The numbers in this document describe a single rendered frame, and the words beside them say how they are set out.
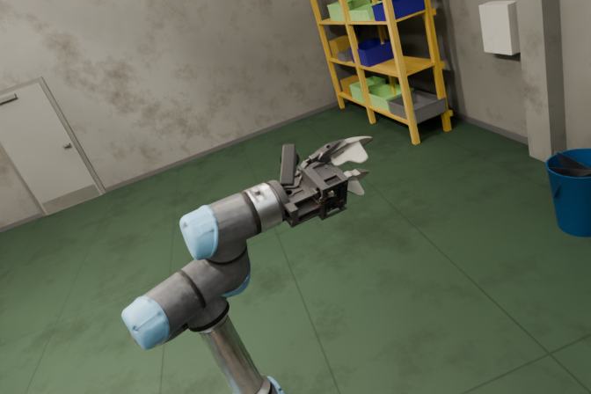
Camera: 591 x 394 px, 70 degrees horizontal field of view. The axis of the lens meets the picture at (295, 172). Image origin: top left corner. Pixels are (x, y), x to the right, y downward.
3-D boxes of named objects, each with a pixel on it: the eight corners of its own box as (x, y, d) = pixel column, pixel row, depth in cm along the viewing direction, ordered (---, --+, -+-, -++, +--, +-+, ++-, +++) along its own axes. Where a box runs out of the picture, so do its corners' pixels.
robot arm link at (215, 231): (183, 241, 70) (172, 206, 65) (243, 215, 74) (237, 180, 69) (200, 275, 65) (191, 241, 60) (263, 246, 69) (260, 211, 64)
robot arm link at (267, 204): (244, 214, 74) (238, 178, 68) (266, 204, 75) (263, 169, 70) (263, 242, 69) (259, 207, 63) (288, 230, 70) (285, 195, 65)
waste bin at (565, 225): (637, 226, 308) (638, 155, 284) (582, 249, 304) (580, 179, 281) (580, 198, 353) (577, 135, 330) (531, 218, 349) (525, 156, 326)
